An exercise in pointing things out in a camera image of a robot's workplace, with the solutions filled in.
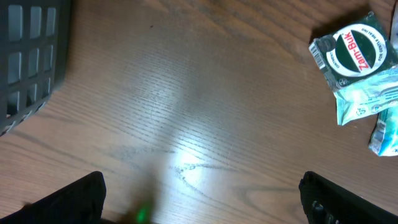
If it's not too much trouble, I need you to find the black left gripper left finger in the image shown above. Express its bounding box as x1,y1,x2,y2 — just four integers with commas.
1,171,106,224

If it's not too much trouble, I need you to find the green Zam-Buk tin box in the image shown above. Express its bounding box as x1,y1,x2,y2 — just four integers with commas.
308,11,397,92

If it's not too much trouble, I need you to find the yellow white snack bag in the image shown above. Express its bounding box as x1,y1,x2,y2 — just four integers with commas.
368,6,398,157

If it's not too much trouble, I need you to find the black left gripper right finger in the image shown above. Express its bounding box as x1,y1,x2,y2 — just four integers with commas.
298,171,397,224

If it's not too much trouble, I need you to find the black plastic mesh basket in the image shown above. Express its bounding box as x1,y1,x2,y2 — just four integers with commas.
1,0,73,135

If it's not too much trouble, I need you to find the teal snack packet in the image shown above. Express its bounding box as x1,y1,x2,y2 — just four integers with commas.
335,67,397,126

